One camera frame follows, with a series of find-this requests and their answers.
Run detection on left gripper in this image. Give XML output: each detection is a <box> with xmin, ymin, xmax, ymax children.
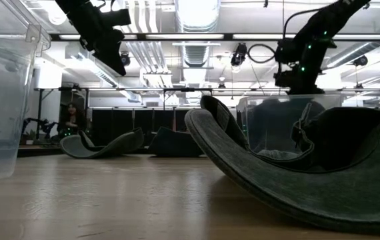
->
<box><xmin>66</xmin><ymin>0</ymin><xmax>127</xmax><ymax>77</ymax></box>

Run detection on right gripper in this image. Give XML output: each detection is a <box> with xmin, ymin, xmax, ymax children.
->
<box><xmin>275</xmin><ymin>66</ymin><xmax>326</xmax><ymax>96</ymax></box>

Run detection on dark green baseball cap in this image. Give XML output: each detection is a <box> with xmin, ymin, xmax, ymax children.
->
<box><xmin>184</xmin><ymin>95</ymin><xmax>380</xmax><ymax>236</ymax></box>
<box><xmin>59</xmin><ymin>127</ymin><xmax>145</xmax><ymax>160</ymax></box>

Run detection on clear plastic bin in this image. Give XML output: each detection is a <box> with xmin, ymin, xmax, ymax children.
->
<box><xmin>0</xmin><ymin>0</ymin><xmax>51</xmax><ymax>186</ymax></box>
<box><xmin>236</xmin><ymin>94</ymin><xmax>344</xmax><ymax>157</ymax></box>

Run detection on black room divider panels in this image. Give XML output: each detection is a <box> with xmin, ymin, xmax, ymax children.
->
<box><xmin>91</xmin><ymin>108</ymin><xmax>191</xmax><ymax>147</ymax></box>

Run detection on person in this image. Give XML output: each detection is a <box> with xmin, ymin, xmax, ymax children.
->
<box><xmin>58</xmin><ymin>101</ymin><xmax>88</xmax><ymax>139</ymax></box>

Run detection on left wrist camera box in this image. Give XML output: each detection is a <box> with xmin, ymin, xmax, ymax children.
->
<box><xmin>105</xmin><ymin>8</ymin><xmax>133</xmax><ymax>27</ymax></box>

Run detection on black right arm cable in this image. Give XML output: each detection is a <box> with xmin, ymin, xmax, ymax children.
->
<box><xmin>247</xmin><ymin>8</ymin><xmax>321</xmax><ymax>65</ymax></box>

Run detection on black overhead camera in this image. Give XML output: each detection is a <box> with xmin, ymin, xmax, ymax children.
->
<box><xmin>230</xmin><ymin>42</ymin><xmax>248</xmax><ymax>67</ymax></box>

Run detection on silver ventilation duct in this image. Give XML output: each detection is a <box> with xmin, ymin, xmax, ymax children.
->
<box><xmin>175</xmin><ymin>0</ymin><xmax>223</xmax><ymax>67</ymax></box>

